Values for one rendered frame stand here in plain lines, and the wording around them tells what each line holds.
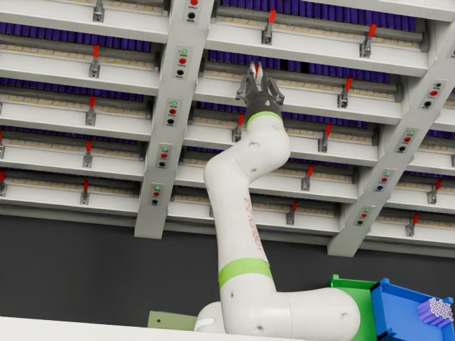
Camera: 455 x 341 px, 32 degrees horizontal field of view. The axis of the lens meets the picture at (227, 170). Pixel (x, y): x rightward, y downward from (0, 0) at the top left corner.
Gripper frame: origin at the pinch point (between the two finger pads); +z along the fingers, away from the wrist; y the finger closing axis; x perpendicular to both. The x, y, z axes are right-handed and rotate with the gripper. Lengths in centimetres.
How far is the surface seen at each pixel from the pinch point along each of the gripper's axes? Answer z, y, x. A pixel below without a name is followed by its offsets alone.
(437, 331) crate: -10, 81, -87
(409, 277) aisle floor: 11, 75, -83
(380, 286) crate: -6, 57, -72
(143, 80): 0.7, -29.8, -7.6
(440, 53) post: -7.3, 45.5, 16.5
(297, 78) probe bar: 4.6, 13.0, -3.0
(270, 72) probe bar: 5.1, 5.1, -2.5
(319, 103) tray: 0.5, 20.2, -7.8
